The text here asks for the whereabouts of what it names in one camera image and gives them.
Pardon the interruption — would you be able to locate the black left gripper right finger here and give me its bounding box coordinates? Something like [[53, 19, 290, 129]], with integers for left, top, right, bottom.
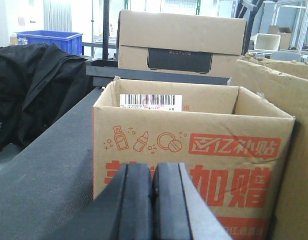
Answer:
[[153, 163, 231, 240]]

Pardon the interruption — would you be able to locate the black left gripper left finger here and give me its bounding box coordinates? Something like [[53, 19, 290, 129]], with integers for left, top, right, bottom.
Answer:
[[47, 163, 153, 240]]

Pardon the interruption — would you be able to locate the plain brown cardboard box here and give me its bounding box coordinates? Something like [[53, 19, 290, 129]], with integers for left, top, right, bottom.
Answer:
[[232, 54, 308, 240]]

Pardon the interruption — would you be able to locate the red-printed open cardboard box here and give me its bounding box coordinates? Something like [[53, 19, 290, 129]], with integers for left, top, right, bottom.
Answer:
[[93, 78, 294, 240]]

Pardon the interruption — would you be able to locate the black raised table ledge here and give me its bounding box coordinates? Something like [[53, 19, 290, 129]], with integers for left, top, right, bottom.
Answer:
[[86, 59, 229, 87]]

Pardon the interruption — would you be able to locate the black jacket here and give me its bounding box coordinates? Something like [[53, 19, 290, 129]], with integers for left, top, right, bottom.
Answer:
[[0, 43, 91, 152]]

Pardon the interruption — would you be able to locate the large EcoFlow cardboard box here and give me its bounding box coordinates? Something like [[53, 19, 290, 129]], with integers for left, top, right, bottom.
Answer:
[[117, 10, 246, 78]]

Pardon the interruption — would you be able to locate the blue plastic crate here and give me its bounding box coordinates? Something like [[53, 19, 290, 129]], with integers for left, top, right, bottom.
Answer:
[[16, 30, 83, 56]]

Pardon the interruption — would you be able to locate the white plastic bin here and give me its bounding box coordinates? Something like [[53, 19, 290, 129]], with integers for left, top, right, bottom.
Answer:
[[250, 33, 281, 52]]

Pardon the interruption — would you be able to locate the small distant cardboard box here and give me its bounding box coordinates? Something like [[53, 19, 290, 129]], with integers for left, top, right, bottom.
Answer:
[[267, 25, 292, 50]]

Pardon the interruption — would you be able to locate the black vertical post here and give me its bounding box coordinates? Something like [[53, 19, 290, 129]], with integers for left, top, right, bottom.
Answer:
[[102, 0, 110, 60]]

